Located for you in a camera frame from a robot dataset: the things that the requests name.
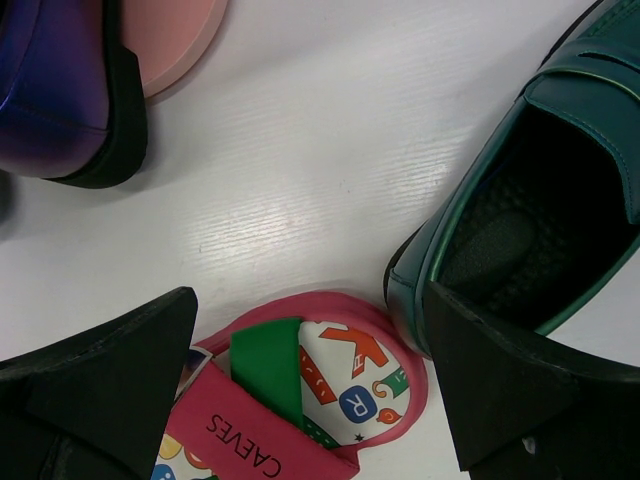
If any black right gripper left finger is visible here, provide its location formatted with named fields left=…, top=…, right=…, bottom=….
left=1, top=287, right=198, bottom=479

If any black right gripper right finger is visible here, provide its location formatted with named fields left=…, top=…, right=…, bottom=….
left=423, top=282, right=639, bottom=479

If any green loafer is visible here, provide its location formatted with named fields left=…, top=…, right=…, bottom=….
left=384, top=1, right=639, bottom=355

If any purple loafer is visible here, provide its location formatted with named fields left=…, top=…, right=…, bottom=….
left=1, top=0, right=148, bottom=189

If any pink three-tier shoe shelf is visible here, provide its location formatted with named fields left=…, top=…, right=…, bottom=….
left=121, top=0, right=229, bottom=99

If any red flip-flop centre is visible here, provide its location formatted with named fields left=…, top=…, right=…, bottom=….
left=152, top=291, right=428, bottom=479

